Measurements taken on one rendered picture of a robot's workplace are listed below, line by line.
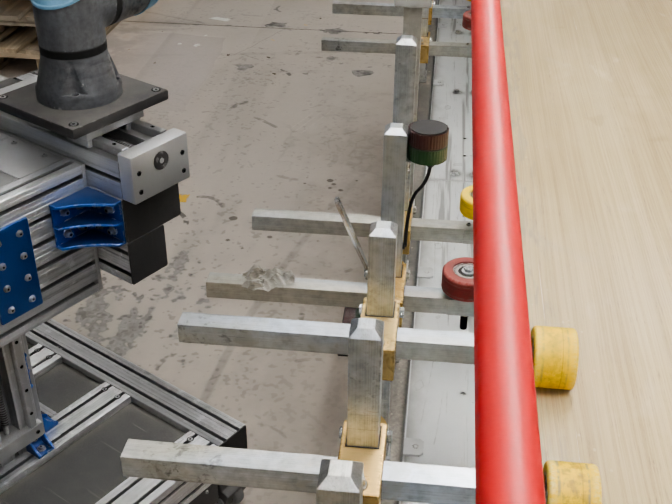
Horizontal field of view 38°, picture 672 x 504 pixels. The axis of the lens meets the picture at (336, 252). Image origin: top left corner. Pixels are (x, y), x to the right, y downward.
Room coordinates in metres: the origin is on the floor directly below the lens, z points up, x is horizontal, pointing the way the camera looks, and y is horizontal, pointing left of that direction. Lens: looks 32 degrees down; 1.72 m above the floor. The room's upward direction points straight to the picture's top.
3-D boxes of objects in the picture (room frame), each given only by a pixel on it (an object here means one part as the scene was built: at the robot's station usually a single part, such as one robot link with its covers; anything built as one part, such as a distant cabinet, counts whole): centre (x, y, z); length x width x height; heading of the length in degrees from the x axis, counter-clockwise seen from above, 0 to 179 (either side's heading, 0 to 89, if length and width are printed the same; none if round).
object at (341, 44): (2.52, -0.17, 0.81); 0.43 x 0.03 x 0.04; 84
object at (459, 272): (1.26, -0.21, 0.85); 0.08 x 0.08 x 0.11
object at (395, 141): (1.31, -0.09, 0.89); 0.03 x 0.03 x 0.48; 84
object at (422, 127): (1.31, -0.13, 1.02); 0.06 x 0.06 x 0.22; 84
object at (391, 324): (1.04, -0.06, 0.95); 0.13 x 0.06 x 0.05; 174
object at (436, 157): (1.31, -0.14, 1.09); 0.06 x 0.06 x 0.02
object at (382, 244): (1.07, -0.06, 0.86); 0.03 x 0.03 x 0.48; 84
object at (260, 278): (1.30, 0.11, 0.87); 0.09 x 0.07 x 0.02; 84
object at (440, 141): (1.31, -0.14, 1.11); 0.06 x 0.06 x 0.02
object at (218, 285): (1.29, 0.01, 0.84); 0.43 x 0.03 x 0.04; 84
